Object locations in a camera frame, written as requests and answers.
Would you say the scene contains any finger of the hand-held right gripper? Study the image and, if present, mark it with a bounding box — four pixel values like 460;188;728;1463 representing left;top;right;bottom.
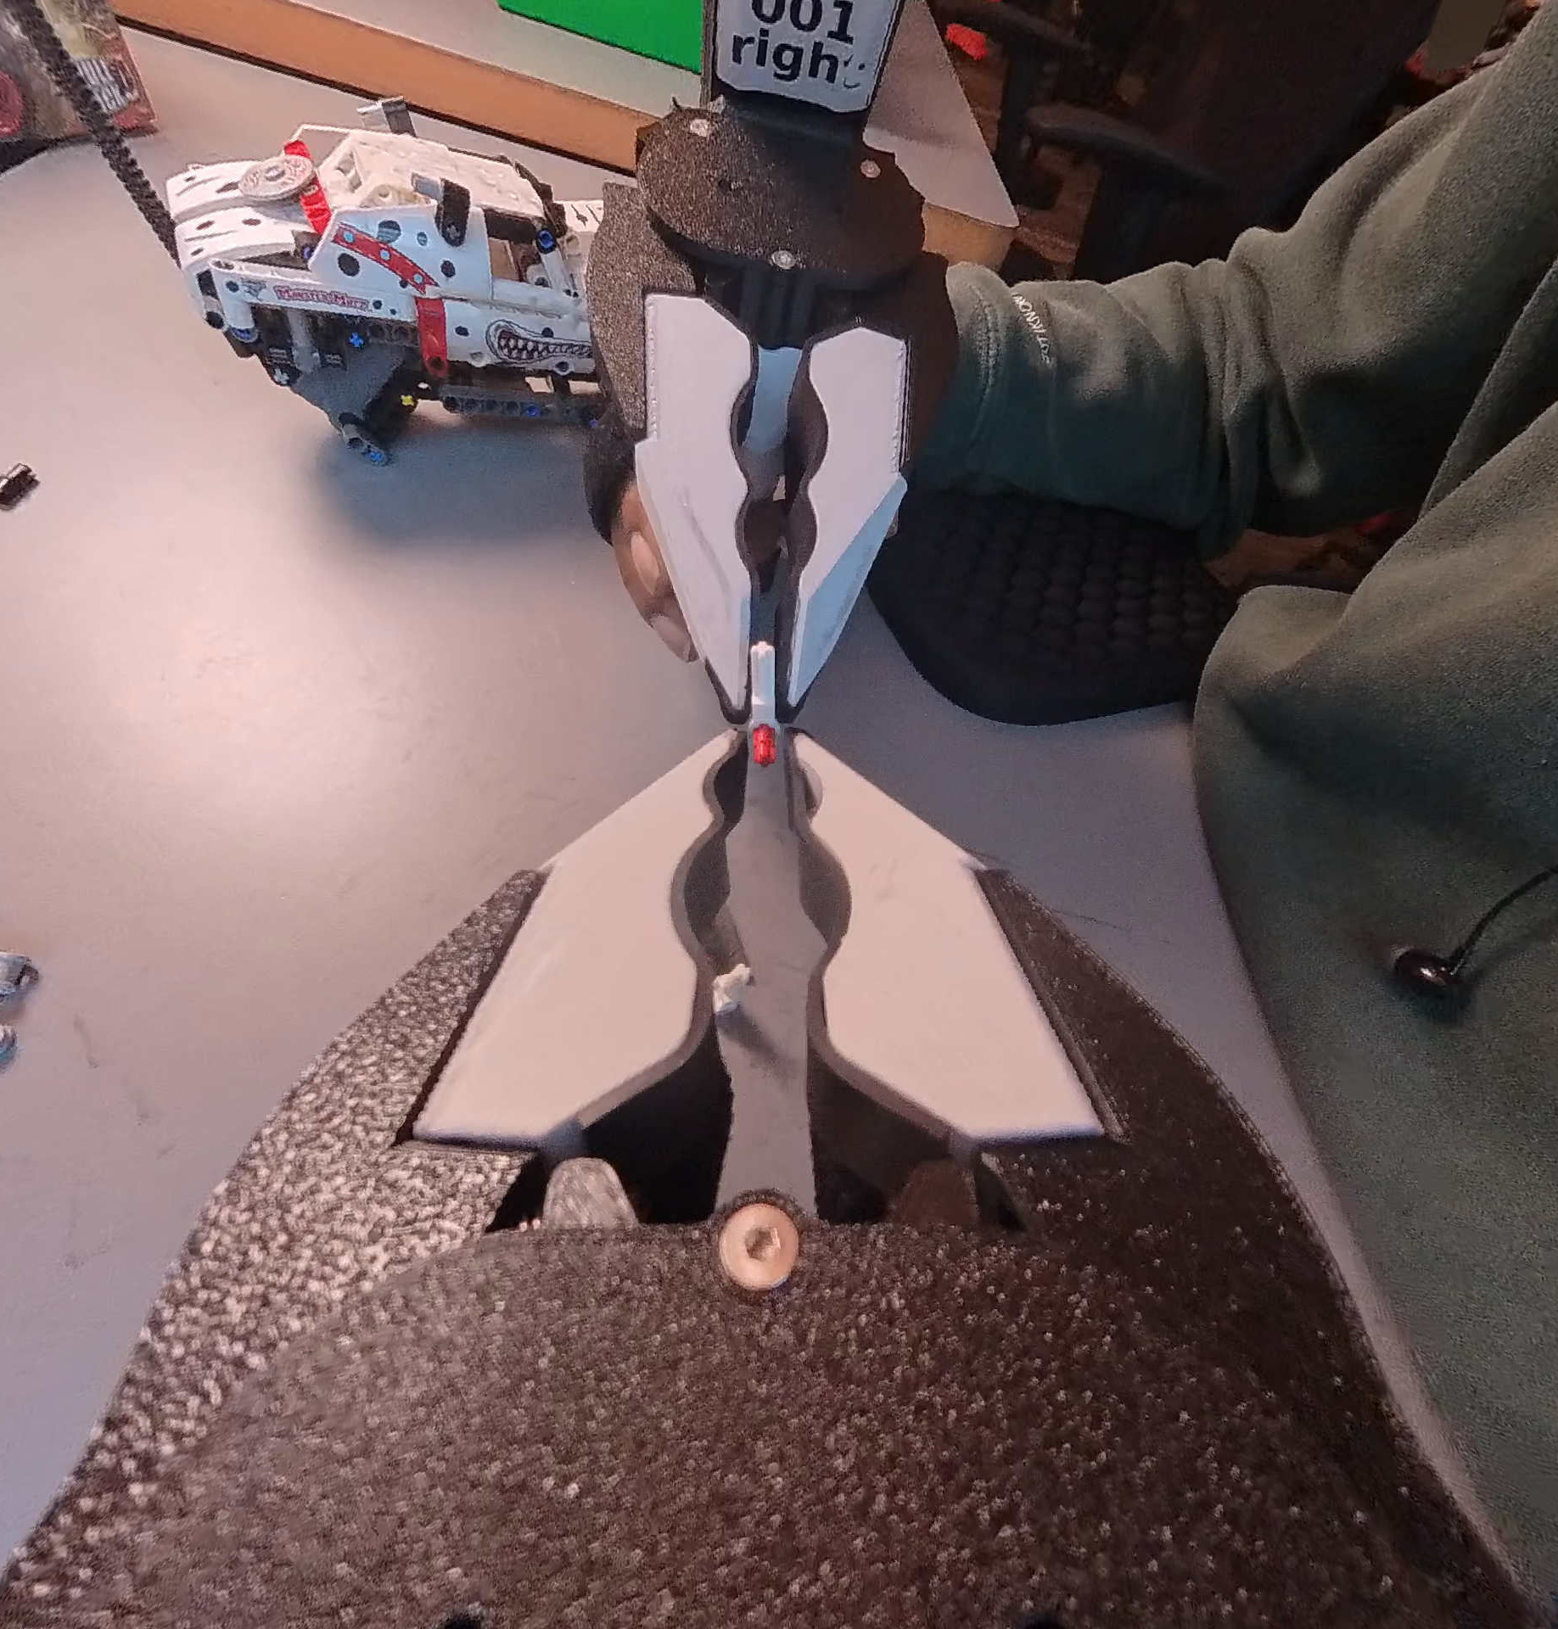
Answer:
631;294;793;713
775;328;915;699

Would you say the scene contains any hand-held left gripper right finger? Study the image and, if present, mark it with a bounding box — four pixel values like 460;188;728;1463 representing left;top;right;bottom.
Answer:
785;732;1104;1160

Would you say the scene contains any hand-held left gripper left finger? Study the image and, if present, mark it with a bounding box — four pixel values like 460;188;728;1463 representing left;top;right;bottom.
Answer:
410;732;741;1160

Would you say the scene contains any small lego connector pin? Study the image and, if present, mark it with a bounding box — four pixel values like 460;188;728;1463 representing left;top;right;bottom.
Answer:
741;635;785;768

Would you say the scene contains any white lego vehicle model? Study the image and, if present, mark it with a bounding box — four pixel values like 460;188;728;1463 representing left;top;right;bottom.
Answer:
168;98;607;466

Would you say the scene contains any person's right forearm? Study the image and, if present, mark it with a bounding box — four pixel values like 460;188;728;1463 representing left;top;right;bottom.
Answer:
920;143;1523;538

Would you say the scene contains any lego set box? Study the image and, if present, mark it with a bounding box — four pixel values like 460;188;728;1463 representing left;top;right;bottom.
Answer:
0;0;185;260

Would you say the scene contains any person's right hand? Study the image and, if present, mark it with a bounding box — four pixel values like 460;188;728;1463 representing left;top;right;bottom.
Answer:
614;472;707;662

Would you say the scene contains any green plastic bin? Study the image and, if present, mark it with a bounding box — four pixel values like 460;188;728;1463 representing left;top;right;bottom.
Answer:
496;0;709;73

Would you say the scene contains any person's green sweatshirt torso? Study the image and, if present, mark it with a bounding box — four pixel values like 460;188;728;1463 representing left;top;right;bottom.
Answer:
1195;0;1558;1629

